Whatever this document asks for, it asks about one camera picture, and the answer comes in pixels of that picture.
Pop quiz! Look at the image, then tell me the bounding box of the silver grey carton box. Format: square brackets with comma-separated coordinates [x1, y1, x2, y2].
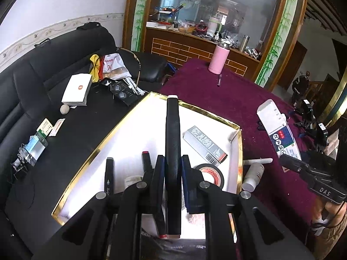
[183, 126, 228, 166]

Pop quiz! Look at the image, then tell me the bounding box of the white tube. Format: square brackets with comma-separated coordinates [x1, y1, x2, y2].
[243, 158, 273, 166]

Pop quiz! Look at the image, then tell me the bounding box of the white green pill bottle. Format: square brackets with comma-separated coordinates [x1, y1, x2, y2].
[124, 175, 143, 189]

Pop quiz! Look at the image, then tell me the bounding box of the yellow cloth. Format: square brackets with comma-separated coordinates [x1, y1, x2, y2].
[89, 54, 101, 83]

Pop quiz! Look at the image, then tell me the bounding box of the small white ball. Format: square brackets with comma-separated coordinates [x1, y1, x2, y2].
[60, 104, 70, 115]

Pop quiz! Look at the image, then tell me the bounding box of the black leather sofa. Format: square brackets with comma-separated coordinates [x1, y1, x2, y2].
[0, 22, 169, 260]

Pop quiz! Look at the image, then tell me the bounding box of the black electrical tape roll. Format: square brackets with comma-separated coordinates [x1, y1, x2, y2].
[195, 164, 225, 189]

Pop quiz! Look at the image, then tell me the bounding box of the clear plastic bottle on sofa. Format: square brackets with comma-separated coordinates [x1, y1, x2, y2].
[12, 132, 48, 172]

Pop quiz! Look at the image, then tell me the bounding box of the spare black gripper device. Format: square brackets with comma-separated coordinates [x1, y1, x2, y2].
[288, 99, 329, 153]

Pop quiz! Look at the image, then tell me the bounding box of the red capped black marker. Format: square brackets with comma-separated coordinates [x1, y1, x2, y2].
[141, 150, 168, 240]

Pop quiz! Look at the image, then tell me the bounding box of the operator right hand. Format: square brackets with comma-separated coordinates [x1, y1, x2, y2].
[312, 197, 346, 237]

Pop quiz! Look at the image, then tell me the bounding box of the black marker pen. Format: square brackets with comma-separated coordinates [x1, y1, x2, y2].
[165, 95, 182, 239]

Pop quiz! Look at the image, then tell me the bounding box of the white pill bottle red label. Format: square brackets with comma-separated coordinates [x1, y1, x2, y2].
[242, 162, 265, 193]

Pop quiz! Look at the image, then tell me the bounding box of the gold white open box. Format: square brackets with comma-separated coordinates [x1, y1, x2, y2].
[51, 92, 243, 225]

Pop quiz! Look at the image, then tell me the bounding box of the blue white medicine box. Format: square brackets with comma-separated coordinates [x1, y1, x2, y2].
[256, 99, 301, 160]

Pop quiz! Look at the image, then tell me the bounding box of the white box red logo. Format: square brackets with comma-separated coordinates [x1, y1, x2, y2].
[61, 73, 92, 106]

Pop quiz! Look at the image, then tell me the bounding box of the pink thermos bottle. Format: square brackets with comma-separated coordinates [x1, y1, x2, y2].
[208, 42, 230, 75]

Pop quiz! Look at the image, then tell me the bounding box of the wooden mirror cabinet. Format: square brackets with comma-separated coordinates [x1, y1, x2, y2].
[123, 0, 307, 89]

